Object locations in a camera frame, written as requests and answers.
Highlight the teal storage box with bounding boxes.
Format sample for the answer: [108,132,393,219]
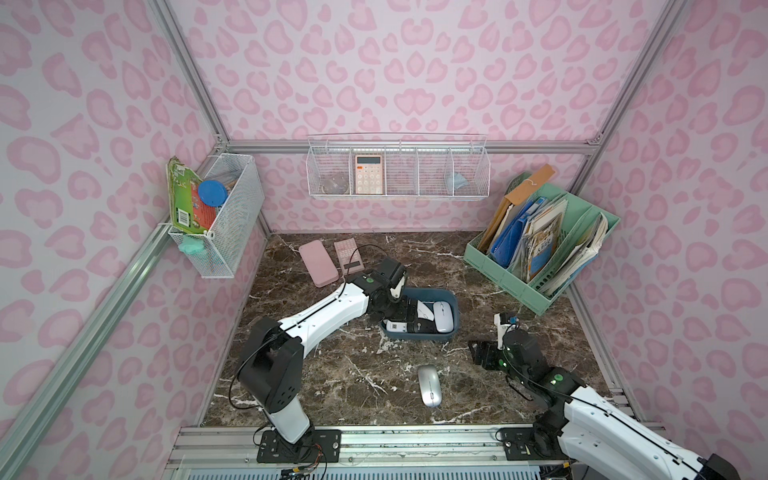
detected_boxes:
[380,287,460,342]

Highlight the white slim computer mouse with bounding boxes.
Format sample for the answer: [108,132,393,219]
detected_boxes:
[432,301,454,334]

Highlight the silver computer mouse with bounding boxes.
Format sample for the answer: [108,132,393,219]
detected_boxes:
[417,365,443,408]

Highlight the white boxy computer mouse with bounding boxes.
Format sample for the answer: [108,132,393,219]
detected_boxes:
[385,320,409,333]

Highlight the black computer mouse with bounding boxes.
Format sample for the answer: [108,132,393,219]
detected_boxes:
[407,318,437,335]

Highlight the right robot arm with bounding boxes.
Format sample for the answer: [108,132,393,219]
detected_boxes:
[468,328,740,479]

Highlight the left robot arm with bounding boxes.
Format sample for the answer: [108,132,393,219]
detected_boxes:
[231,257,407,445]

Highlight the pink calculator on table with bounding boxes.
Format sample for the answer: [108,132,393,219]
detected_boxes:
[334,238,365,276]

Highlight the blue folder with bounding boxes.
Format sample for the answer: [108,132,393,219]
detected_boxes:
[489,197,547,268]

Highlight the clear item in shelf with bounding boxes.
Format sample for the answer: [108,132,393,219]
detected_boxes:
[320,173,349,195]

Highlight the orange calculator in shelf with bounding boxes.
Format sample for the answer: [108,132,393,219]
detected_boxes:
[354,154,384,195]

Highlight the green file organizer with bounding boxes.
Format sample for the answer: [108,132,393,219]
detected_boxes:
[464,179,620,314]

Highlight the light blue item in shelf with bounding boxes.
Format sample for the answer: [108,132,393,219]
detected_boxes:
[446,173,469,192]

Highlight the magazines stack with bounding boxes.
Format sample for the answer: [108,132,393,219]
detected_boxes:
[515,195,568,283]

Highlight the white papers bundle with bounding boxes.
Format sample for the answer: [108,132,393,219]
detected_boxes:
[540,213,609,297]

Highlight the brown envelope folder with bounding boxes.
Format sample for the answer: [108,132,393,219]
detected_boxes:
[477,164,555,253]

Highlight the blue round lid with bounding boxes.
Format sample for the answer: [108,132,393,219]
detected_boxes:
[197,180,229,208]

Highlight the mint green clip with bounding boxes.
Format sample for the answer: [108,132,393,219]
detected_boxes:
[178,235,208,261]

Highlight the green packaged card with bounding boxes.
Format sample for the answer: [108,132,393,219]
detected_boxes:
[167,157,209,234]

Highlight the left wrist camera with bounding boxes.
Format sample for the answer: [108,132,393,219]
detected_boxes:
[389,274,407,302]

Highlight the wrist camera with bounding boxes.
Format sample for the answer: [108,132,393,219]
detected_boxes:
[494,312,518,350]
[389,274,407,302]

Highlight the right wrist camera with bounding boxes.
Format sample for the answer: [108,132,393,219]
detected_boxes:
[494,312,518,350]

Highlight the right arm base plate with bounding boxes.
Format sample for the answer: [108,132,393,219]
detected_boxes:
[494,427,567,462]

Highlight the white wire wall shelf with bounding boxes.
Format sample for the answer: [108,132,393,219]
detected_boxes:
[306,133,490,200]

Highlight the white mesh wall basket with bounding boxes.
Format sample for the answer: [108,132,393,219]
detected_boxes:
[169,153,265,279]

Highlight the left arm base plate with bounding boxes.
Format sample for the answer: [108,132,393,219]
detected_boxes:
[254,428,342,464]

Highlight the aluminium front rail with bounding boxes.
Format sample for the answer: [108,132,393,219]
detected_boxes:
[161,422,685,480]

